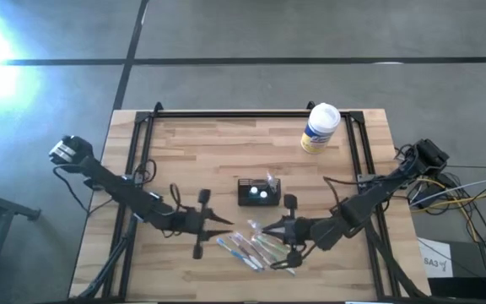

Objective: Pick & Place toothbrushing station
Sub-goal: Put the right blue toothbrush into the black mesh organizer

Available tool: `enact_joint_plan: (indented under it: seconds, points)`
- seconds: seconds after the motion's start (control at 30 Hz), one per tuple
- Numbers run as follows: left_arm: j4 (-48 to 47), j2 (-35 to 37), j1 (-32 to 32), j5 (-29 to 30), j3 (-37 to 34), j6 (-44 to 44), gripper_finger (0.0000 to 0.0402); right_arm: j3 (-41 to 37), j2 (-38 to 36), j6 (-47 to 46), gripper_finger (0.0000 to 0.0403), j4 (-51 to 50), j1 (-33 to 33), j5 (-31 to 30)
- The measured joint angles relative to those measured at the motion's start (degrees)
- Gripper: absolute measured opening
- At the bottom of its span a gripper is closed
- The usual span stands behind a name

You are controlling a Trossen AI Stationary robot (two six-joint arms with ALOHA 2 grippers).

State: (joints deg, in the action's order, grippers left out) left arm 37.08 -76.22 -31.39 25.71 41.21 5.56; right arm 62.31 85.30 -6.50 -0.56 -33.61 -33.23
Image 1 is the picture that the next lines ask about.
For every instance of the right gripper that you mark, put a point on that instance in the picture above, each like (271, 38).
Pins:
(300, 231)

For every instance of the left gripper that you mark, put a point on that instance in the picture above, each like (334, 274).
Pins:
(194, 221)

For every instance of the green toothbrush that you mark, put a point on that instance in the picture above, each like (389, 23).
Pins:
(274, 253)

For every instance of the blue toothbrush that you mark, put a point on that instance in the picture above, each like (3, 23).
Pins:
(271, 180)
(236, 254)

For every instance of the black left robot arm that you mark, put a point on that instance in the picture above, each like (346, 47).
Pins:
(116, 188)

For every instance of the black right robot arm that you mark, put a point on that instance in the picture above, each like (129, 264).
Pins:
(374, 194)

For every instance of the Lysol wipes canister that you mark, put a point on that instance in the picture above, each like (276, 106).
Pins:
(320, 126)

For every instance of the white paper label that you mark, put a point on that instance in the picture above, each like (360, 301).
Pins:
(435, 262)

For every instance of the black equipment case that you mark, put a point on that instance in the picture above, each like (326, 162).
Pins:
(479, 291)

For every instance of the black aluminium table frame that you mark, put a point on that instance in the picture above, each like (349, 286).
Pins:
(247, 114)

